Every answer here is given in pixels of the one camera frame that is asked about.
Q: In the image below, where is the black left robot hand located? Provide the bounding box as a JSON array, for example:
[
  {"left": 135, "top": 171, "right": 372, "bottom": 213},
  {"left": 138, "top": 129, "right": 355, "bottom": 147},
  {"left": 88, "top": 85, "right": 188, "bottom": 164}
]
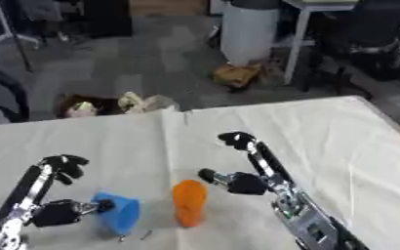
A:
[{"left": 0, "top": 153, "right": 118, "bottom": 229}]

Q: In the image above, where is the black curved chair back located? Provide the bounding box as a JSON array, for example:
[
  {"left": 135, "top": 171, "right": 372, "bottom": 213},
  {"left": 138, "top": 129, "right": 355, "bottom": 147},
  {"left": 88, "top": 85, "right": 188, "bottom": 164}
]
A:
[{"left": 0, "top": 64, "right": 33, "bottom": 124}]

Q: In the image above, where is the white cylindrical bin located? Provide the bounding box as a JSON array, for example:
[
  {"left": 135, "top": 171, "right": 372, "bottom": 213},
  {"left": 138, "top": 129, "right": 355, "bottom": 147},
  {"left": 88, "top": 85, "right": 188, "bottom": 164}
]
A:
[{"left": 219, "top": 0, "right": 282, "bottom": 67}]

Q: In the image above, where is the brown crumpled bag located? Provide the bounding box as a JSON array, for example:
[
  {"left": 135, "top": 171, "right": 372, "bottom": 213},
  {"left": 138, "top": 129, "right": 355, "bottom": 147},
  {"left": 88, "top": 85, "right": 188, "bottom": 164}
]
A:
[{"left": 210, "top": 62, "right": 268, "bottom": 94}]

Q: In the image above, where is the white stand base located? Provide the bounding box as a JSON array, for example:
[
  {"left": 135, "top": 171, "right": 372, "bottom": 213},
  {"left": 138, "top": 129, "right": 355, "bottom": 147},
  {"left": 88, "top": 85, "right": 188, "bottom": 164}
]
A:
[{"left": 0, "top": 0, "right": 43, "bottom": 56}]

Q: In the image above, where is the black office chair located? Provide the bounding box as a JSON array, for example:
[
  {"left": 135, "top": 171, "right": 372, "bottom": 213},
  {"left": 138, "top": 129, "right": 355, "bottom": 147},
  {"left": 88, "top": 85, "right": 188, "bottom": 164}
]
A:
[{"left": 300, "top": 0, "right": 400, "bottom": 101}]

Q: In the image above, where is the dark box of soft toys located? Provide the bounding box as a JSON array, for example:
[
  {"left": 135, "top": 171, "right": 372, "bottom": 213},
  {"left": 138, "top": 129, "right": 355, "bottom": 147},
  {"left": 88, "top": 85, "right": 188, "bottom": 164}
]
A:
[{"left": 53, "top": 91, "right": 183, "bottom": 120}]

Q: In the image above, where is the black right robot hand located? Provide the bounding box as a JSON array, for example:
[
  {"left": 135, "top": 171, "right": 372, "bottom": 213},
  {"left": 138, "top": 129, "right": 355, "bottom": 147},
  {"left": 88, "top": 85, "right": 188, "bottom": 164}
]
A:
[{"left": 196, "top": 131, "right": 296, "bottom": 196}]

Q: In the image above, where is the tan cardboard box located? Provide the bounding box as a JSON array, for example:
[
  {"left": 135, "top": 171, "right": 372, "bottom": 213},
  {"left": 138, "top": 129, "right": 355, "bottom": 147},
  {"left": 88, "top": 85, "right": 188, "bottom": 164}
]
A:
[{"left": 128, "top": 0, "right": 211, "bottom": 18}]

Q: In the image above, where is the blue plastic cup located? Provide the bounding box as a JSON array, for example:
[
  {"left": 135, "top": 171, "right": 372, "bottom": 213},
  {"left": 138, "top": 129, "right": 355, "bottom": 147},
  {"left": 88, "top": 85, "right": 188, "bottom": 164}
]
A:
[{"left": 89, "top": 191, "right": 142, "bottom": 236}]

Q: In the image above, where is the black cabinet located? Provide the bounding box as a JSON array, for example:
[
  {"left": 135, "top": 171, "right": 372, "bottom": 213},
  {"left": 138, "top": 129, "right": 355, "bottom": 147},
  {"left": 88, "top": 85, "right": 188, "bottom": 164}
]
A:
[{"left": 82, "top": 0, "right": 136, "bottom": 39}]

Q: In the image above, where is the white table frame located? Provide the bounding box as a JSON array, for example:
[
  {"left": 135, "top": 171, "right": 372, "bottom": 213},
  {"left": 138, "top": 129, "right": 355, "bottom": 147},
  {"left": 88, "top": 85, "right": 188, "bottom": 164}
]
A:
[{"left": 276, "top": 0, "right": 361, "bottom": 86}]

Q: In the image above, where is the thin black pole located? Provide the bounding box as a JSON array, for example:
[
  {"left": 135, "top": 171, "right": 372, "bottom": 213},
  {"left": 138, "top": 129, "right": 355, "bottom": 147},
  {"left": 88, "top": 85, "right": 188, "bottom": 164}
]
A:
[{"left": 2, "top": 0, "right": 36, "bottom": 73}]

